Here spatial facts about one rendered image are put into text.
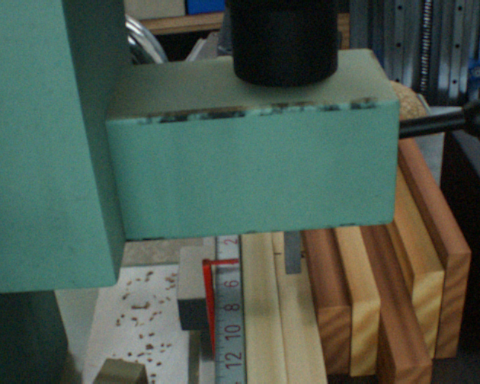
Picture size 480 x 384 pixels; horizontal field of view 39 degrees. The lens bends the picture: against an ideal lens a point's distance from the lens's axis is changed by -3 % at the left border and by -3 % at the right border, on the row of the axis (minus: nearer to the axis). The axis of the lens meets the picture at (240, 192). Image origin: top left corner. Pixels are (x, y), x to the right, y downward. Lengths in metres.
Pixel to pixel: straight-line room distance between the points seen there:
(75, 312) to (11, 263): 0.31
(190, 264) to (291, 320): 0.21
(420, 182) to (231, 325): 0.15
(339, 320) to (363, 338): 0.02
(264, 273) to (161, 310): 0.23
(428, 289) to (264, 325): 0.09
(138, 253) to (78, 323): 1.45
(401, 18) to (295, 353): 0.80
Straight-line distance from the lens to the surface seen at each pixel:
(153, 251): 2.07
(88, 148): 0.29
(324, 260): 0.41
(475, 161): 0.43
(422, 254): 0.40
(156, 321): 0.61
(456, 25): 1.11
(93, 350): 0.60
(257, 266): 0.41
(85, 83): 0.29
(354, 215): 0.35
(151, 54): 0.47
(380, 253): 0.43
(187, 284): 0.57
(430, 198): 0.42
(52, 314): 0.56
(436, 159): 0.63
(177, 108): 0.32
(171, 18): 3.24
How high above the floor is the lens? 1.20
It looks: 32 degrees down
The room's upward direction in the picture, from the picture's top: 5 degrees counter-clockwise
